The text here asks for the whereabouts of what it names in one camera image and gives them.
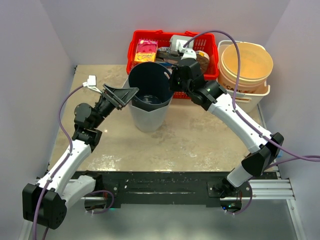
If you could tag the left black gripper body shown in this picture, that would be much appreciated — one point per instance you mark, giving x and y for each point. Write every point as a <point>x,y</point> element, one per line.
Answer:
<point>113,97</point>

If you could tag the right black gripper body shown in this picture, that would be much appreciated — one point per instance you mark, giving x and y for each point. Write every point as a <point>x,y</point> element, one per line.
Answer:
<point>176,81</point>

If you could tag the dark blue bucket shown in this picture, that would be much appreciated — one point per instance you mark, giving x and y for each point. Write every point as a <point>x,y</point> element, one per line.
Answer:
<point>152,80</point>

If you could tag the white octagonal bin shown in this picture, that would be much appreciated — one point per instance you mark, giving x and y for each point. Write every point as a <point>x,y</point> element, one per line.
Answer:
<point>148,121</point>

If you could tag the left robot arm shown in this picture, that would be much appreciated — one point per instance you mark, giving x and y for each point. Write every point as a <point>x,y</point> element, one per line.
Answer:
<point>47,201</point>

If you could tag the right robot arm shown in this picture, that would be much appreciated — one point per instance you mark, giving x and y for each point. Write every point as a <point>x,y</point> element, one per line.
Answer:
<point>263,146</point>

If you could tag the red plastic shopping basket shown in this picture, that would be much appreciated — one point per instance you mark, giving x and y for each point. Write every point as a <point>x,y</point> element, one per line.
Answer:
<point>205,45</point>

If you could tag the dark flat box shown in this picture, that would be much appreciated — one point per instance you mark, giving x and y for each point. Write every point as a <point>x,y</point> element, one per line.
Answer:
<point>167,57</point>

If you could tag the grey white device box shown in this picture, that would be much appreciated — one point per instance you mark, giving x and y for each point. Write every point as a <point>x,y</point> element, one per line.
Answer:
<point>177,44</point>

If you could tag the pink yellow snack box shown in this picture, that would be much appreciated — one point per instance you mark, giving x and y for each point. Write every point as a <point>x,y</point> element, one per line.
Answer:
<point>146,51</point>

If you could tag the orange translucent bucket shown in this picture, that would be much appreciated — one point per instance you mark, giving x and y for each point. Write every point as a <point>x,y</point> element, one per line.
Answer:
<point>256,65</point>

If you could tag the white perforated storage basket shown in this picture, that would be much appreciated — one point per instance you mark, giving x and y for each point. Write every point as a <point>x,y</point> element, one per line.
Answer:
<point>247,101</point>

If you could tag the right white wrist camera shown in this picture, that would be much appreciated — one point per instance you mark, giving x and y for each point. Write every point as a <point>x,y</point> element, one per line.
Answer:
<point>186,53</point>

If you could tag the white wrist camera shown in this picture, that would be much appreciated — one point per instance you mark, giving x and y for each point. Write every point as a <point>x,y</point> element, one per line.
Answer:
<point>186,53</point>
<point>91,84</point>

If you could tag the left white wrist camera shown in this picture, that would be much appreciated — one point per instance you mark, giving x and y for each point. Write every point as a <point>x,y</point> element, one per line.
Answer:
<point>91,84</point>

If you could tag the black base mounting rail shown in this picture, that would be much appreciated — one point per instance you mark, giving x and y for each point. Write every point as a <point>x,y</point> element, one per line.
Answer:
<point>156,188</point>

